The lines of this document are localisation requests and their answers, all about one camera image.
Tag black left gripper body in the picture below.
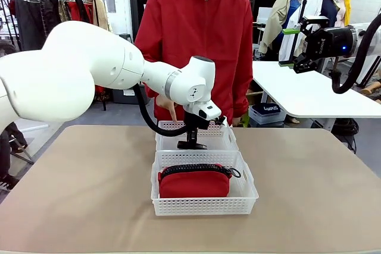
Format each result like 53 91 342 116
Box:
183 112 211 131

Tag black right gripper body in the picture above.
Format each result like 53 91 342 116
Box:
308 26 354 58

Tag black stapler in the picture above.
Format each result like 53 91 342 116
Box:
177 142 208 150

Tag red pouch black zipper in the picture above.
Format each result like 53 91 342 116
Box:
157 163 242 199

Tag person's right hand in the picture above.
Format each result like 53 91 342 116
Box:
155 94 180 124

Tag white coat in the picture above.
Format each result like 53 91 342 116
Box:
281 0 324 61

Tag white table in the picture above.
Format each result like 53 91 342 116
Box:
252 60 381 133

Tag yellow hanging garment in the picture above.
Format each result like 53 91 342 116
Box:
342 0 352 26

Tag white perforated plastic basket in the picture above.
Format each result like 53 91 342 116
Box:
150 150 260 217
155 120 240 152

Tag beige trench coat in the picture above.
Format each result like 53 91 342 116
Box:
258 0 301 57

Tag leaning white panel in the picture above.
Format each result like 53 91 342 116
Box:
355 56 381 88

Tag white chair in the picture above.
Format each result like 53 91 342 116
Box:
256 7 273 27

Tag navy cloth white lettering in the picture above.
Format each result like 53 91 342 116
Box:
263 104 282 115

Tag mannequin foot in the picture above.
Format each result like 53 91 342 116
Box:
358 83 381 96

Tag clear plastic storage box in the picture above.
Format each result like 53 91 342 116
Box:
248 104 288 126

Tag grey storage box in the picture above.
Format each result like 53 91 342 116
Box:
111 87 140 105

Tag black bag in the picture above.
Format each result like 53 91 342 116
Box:
330 118 360 153

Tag person's torso red jacket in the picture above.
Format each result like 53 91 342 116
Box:
134 0 254 127

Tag beige hanging garment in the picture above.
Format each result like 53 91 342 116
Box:
93 0 111 32

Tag red hanging garment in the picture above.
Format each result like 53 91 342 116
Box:
67 0 96 24

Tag leopard print hanging garment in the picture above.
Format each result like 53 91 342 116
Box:
58 0 69 23

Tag seated person dark trousers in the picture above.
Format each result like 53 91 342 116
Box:
0 121 29 177

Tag black white sneaker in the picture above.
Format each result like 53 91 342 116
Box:
0 173 20 191

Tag black hanging coat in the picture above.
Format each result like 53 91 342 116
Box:
14 0 45 51

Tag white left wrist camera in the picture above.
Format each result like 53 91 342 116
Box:
198 104 223 121

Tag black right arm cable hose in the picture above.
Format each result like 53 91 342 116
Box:
331 12 381 94

